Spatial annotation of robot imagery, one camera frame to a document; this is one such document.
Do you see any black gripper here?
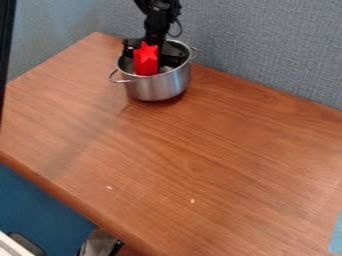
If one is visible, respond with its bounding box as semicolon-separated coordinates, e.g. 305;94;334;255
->
122;23;186;67

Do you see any red star-shaped bar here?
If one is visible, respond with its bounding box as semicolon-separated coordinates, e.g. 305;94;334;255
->
134;42;159;76

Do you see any stainless steel pot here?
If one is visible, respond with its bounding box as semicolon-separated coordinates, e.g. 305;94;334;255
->
108;39;198;101

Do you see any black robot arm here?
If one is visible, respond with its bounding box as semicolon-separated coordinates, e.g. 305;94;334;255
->
122;0;186;68

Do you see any white object bottom left corner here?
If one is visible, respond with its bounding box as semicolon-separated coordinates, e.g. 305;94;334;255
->
0;231;35;256

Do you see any grey chair part below table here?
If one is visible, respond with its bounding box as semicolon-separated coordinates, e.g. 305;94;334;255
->
75;228;124;256

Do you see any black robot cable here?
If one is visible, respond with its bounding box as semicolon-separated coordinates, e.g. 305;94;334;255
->
167;18;184;39

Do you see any dark vertical post left edge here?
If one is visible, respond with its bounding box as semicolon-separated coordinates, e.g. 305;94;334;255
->
0;0;16;128

